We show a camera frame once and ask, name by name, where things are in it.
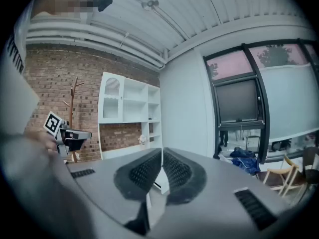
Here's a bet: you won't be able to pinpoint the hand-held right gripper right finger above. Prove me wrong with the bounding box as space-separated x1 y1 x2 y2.
161 147 207 206

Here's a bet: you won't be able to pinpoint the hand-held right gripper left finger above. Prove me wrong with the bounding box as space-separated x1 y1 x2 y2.
113 147 163 236

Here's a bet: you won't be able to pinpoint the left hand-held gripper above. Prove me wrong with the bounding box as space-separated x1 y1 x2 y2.
43 111 92 156

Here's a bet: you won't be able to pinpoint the person's left forearm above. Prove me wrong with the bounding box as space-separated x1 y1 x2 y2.
0 132 92 239

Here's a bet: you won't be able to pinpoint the person's left hand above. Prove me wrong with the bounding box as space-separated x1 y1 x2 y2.
24 130 58 151

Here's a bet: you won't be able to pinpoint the wooden coat rack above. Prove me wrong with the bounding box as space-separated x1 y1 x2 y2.
62 76 85 163

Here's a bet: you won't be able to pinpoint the clear plastic bag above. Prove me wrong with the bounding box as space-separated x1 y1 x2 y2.
218 154 235 164

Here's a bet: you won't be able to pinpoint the ribbed glass cabinet door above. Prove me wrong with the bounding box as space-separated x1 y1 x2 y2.
99 71 125 124

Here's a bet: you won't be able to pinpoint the dark navy jacket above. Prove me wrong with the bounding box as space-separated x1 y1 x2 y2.
229 147 255 159

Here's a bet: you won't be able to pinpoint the blue jacket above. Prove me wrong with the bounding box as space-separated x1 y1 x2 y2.
231 157 261 176

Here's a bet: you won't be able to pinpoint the white shelf cabinet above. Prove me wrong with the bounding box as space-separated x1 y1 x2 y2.
97 71 162 160

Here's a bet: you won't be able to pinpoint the person's light shirt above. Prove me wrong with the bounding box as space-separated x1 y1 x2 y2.
0 0 40 136

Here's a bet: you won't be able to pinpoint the wooden chair with brown seat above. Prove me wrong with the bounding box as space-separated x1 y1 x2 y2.
256 154 309 197

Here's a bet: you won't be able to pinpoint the white ceiling pipes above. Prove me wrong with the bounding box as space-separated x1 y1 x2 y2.
24 18 167 71

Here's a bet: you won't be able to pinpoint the black office chair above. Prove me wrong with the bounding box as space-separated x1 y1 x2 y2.
271 138 293 152

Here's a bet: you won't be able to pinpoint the white roller blind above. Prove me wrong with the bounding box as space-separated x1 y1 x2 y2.
259 63 319 142

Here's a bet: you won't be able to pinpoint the black window frame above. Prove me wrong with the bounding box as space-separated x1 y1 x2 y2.
203 37 319 165

